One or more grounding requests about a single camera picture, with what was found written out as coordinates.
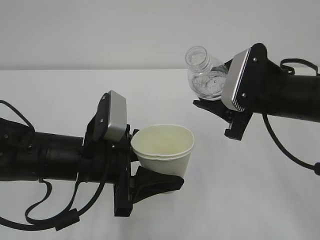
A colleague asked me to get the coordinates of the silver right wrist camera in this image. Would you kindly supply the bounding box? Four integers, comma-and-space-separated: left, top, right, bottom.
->
221, 43, 269, 113

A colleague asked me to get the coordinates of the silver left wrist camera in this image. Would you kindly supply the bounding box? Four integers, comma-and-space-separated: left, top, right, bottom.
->
93, 90, 127, 143

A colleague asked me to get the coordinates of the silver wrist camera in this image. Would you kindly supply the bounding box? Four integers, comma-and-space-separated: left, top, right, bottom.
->
221, 43, 269, 113
93, 90, 127, 143

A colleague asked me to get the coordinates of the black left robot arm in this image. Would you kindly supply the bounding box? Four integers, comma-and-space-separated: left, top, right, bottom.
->
0, 109, 184, 217

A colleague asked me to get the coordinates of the black camera cable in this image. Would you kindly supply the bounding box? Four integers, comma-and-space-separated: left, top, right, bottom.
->
0, 99, 113, 232
261, 57, 320, 177

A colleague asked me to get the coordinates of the black right camera cable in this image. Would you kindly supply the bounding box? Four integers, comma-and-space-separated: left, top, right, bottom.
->
261, 57, 320, 177

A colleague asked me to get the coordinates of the clear water bottle green label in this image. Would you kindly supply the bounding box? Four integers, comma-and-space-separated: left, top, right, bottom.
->
184, 45, 229, 101

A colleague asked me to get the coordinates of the white paper cup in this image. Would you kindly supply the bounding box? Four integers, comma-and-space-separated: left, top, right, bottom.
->
130, 124, 195, 178

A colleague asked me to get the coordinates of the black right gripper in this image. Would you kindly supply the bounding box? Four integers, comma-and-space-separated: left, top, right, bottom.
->
193, 57, 252, 141

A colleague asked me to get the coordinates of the black left camera cable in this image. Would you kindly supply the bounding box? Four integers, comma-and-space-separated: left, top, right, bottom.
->
0, 99, 113, 232

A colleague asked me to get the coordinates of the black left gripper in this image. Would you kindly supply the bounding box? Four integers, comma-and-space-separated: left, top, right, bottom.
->
82, 108, 185, 217

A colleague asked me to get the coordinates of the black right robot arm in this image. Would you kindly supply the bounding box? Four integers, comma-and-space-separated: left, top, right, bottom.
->
193, 58, 320, 141

